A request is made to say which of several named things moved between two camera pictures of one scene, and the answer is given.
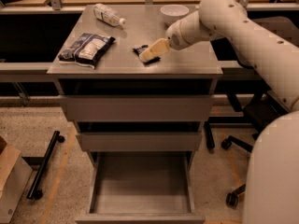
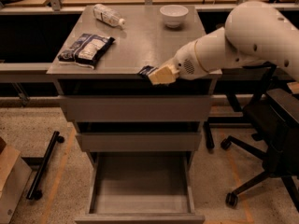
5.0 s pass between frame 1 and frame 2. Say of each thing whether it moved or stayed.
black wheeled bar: stayed
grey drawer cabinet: stayed
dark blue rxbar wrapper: moved
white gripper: moved
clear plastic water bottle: stayed
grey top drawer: stayed
